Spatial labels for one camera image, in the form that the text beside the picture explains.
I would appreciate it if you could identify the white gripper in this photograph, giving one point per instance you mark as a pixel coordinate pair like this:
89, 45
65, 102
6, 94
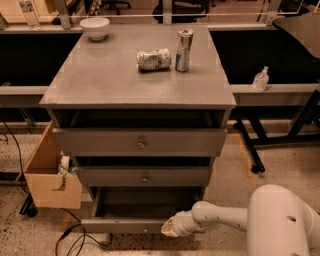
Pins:
183, 222

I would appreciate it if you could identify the grey bottom drawer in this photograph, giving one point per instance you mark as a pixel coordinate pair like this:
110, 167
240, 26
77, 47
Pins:
137, 209

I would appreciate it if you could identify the grey drawer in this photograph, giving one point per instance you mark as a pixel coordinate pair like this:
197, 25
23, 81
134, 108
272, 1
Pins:
137, 209
144, 176
140, 142

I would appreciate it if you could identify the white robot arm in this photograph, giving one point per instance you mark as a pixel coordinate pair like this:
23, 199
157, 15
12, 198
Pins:
277, 222

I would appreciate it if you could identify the grey middle drawer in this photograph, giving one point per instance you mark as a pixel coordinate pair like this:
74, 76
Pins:
144, 176

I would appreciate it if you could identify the grey drawer cabinet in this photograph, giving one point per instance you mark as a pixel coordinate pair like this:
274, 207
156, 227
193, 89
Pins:
100, 86

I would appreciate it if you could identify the grey top drawer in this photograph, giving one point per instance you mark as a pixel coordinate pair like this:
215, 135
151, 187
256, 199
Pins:
140, 142

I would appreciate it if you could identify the white tape roll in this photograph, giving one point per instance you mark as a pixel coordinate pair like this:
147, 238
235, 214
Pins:
65, 160

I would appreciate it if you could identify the wooden box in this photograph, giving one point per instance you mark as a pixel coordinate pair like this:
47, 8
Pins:
50, 185

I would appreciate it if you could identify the black caster foot left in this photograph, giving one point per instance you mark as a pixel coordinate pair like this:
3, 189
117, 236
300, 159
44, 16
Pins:
28, 208

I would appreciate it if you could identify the crushed green white can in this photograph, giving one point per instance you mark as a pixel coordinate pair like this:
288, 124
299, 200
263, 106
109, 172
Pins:
153, 60

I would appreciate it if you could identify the hand sanitizer bottle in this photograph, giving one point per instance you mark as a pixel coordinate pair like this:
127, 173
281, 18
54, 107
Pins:
261, 80

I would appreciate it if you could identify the tall silver can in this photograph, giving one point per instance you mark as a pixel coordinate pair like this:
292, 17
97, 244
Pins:
184, 42

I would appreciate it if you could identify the white bowl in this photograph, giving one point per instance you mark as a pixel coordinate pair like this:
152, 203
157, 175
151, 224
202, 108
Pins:
96, 28

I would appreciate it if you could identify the black office chair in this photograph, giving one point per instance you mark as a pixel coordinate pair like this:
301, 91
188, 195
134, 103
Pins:
180, 11

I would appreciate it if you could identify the dark round table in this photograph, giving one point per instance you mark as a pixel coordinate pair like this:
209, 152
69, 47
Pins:
305, 29

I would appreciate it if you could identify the clear plastic water bottle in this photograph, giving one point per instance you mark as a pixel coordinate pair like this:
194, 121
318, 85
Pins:
29, 13

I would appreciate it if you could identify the black table leg frame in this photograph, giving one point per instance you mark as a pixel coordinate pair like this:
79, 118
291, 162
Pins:
248, 122

